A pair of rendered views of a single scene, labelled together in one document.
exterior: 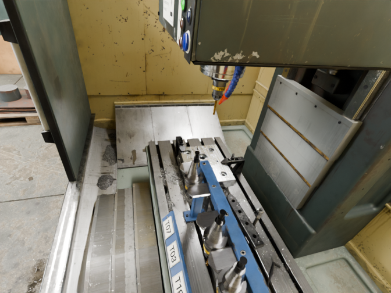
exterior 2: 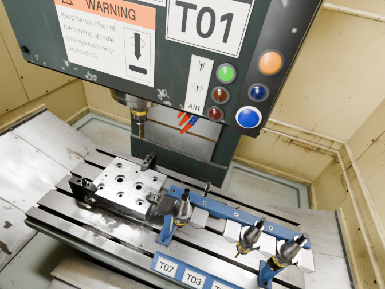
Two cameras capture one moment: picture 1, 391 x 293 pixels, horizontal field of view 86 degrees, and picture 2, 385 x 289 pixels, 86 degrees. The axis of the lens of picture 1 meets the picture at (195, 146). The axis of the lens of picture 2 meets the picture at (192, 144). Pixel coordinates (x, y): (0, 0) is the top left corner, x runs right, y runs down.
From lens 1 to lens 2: 46 cm
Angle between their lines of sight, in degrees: 45
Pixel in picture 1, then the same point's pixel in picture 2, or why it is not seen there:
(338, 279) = (240, 181)
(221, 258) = (268, 245)
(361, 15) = not seen: hidden behind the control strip
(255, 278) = (290, 234)
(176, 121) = (16, 158)
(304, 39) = not seen: hidden behind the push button
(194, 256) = (200, 260)
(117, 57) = not seen: outside the picture
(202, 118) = (47, 134)
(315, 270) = (230, 187)
